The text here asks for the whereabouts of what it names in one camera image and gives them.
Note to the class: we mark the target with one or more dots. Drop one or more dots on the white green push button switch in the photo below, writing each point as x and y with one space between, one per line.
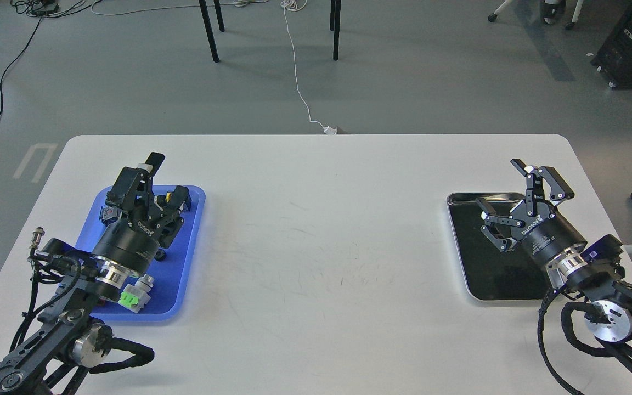
135 296

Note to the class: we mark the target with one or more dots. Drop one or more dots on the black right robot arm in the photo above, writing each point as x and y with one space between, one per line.
597 319

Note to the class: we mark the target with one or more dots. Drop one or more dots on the white office chair base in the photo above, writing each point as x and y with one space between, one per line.
550 12

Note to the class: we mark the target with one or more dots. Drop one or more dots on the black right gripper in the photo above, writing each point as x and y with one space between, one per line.
549 233

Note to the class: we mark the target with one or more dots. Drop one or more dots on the silver metal tray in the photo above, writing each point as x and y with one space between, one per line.
490 275

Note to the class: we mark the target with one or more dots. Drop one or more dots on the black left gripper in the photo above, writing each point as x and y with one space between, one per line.
138 221

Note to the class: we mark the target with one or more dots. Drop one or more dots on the blue plastic tray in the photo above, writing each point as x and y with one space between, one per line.
171 275

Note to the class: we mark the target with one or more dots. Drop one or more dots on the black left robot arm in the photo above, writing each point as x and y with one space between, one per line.
58 334

